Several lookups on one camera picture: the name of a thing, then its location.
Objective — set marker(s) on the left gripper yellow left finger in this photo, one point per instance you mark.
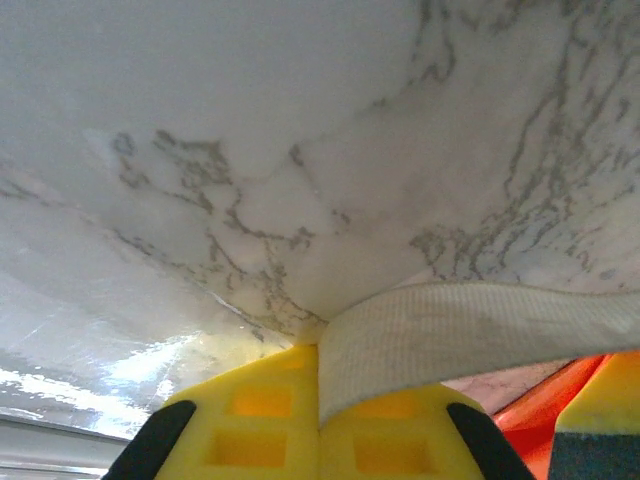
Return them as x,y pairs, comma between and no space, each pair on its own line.
250,425

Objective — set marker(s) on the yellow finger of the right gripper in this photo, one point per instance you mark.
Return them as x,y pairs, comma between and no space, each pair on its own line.
610,400

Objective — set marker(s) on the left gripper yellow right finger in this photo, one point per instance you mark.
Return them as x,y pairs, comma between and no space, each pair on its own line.
400,440

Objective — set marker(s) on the orange wrapping paper sheet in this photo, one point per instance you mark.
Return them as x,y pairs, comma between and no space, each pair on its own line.
540,400

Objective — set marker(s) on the white ribbon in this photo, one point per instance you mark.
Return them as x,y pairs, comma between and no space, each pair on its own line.
450,330

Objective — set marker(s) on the aluminium rail base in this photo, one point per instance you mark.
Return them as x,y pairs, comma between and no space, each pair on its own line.
50,450

